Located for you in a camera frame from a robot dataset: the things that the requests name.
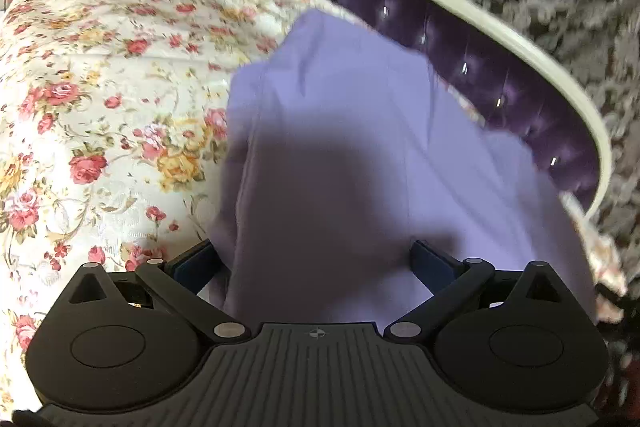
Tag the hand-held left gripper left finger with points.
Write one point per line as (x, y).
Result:
(197, 264)

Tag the floral print blanket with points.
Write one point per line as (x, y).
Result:
(100, 107)

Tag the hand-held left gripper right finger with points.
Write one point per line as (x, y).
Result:
(430, 259)

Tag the lavender hooded shirt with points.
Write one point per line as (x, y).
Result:
(360, 147)

